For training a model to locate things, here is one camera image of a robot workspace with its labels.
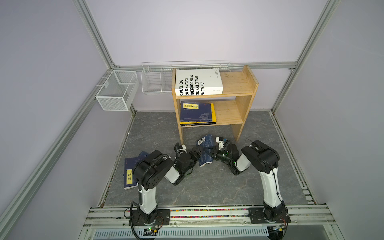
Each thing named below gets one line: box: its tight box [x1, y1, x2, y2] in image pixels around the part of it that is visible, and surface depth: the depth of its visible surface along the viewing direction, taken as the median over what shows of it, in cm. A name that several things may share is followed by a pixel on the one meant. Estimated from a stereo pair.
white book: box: [175, 69, 224, 96], surface depth 70 cm
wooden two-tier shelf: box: [172, 65, 259, 145], surface depth 79 cm
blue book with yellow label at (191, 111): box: [180, 100, 213, 122], surface depth 88 cm
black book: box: [180, 123, 217, 127], surface depth 86 cm
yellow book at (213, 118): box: [180, 102, 217, 125], surface depth 86 cm
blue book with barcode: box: [197, 134, 213, 167], surface depth 94 cm
